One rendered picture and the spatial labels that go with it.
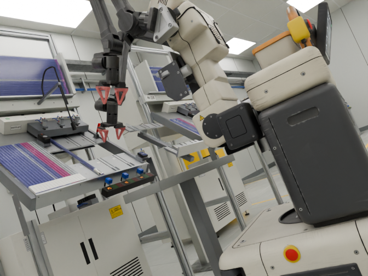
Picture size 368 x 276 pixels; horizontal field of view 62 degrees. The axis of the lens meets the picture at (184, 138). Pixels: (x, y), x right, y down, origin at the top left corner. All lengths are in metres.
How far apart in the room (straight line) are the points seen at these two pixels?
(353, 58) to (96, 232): 7.80
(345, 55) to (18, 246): 8.20
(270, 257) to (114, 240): 1.11
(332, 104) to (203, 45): 0.59
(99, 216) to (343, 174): 1.37
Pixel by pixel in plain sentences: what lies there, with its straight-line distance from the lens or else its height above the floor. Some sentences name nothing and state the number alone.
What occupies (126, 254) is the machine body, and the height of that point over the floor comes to 0.27.
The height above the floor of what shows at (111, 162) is 0.80.
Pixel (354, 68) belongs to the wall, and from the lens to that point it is 8.77.
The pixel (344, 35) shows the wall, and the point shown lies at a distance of 8.89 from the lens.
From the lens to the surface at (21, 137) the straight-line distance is 2.01.
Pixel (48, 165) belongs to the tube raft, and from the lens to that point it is 1.68.
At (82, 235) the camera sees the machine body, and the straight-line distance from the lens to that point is 1.85.
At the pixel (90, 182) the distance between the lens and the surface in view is 1.56.
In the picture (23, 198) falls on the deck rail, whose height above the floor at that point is 0.74.
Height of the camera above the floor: 0.58
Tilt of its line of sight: 6 degrees up
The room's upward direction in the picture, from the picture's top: 21 degrees counter-clockwise
